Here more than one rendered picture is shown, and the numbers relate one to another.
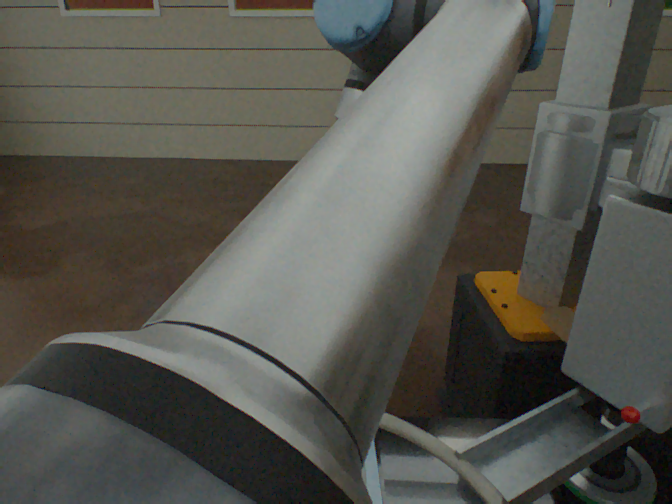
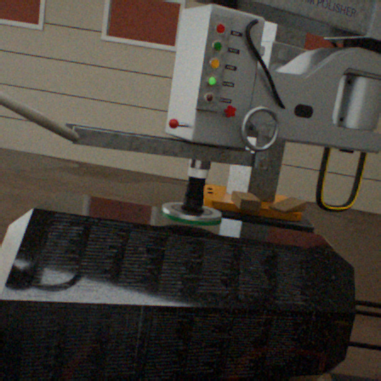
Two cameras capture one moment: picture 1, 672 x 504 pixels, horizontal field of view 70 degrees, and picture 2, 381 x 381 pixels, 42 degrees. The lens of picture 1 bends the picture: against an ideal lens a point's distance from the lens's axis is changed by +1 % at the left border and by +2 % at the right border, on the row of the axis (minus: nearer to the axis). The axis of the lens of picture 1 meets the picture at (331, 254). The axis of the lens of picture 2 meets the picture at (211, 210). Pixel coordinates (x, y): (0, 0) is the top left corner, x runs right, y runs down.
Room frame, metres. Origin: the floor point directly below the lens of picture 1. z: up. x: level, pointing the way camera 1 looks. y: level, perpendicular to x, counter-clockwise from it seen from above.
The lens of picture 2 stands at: (-0.92, -0.71, 1.24)
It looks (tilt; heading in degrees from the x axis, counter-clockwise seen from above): 12 degrees down; 0
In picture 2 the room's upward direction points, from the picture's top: 9 degrees clockwise
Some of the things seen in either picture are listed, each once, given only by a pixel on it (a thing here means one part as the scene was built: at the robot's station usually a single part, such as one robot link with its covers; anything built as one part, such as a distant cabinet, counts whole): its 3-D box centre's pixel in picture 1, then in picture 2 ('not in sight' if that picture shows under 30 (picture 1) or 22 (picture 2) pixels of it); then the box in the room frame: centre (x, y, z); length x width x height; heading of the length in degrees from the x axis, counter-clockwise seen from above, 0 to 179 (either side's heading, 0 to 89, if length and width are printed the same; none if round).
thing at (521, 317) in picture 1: (549, 300); (249, 200); (1.71, -0.91, 0.76); 0.49 x 0.49 x 0.05; 3
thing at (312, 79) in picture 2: not in sight; (304, 105); (0.99, -1.00, 1.28); 0.74 x 0.23 x 0.49; 120
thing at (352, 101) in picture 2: not in sight; (356, 103); (1.14, -1.22, 1.32); 0.19 x 0.19 x 0.20
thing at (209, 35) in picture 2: not in sight; (212, 63); (0.67, -0.65, 1.35); 0.08 x 0.03 x 0.28; 120
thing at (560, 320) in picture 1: (570, 327); (245, 201); (1.46, -0.88, 0.81); 0.20 x 0.10 x 0.05; 11
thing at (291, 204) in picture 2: not in sight; (287, 204); (1.54, -1.09, 0.80); 0.20 x 0.10 x 0.05; 141
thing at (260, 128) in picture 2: not in sight; (254, 127); (0.76, -0.81, 1.18); 0.15 x 0.10 x 0.15; 120
